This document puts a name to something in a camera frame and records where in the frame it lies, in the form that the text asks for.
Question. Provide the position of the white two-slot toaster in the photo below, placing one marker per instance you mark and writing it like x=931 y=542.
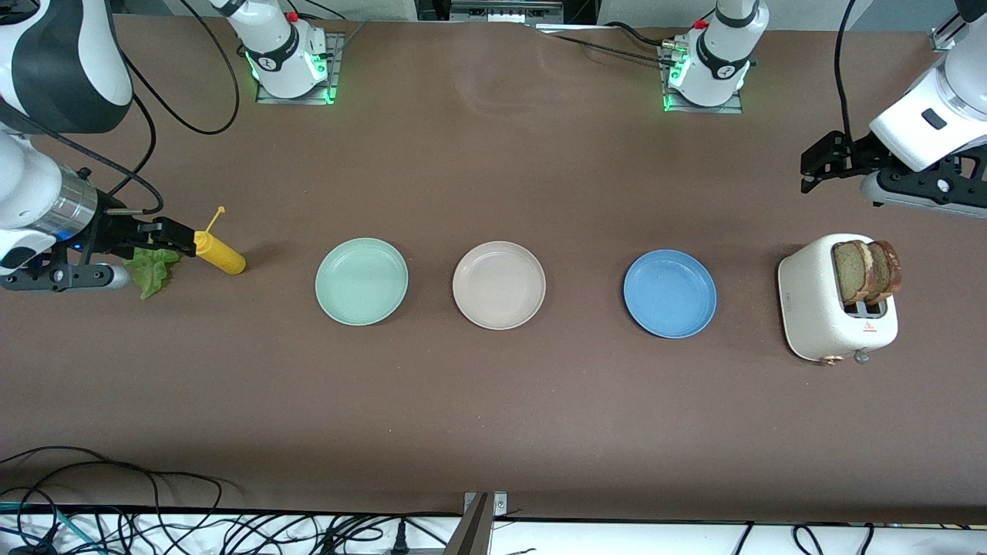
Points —
x=810 y=308

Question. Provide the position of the beige plate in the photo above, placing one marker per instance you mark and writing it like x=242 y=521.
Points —
x=499 y=285

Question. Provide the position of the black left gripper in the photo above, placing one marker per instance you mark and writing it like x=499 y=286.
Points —
x=858 y=152

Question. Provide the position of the aluminium profile bar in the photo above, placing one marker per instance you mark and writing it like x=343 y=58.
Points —
x=944 y=35

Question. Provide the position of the metal table clamp bracket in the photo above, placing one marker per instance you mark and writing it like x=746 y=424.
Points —
x=474 y=532

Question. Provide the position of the black equipment box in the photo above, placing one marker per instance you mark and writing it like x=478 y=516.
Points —
x=501 y=9

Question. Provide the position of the yellow mustard squeeze bottle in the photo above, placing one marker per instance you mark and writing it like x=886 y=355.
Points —
x=220 y=256

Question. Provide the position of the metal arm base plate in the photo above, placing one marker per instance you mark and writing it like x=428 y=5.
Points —
x=702 y=109
x=337 y=71

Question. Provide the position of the green plate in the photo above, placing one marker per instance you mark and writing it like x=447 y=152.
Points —
x=362 y=281

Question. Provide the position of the brown bread slice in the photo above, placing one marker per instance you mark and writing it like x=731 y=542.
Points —
x=848 y=270
x=888 y=270

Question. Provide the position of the green lettuce leaf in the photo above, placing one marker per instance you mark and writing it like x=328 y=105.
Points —
x=154 y=274

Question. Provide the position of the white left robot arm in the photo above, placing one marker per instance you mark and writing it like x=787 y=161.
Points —
x=914 y=131

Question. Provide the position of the black power plug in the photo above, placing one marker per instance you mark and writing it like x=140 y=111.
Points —
x=400 y=541

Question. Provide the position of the blue plate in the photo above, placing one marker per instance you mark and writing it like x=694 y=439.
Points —
x=669 y=294

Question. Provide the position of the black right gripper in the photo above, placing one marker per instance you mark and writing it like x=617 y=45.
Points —
x=110 y=231

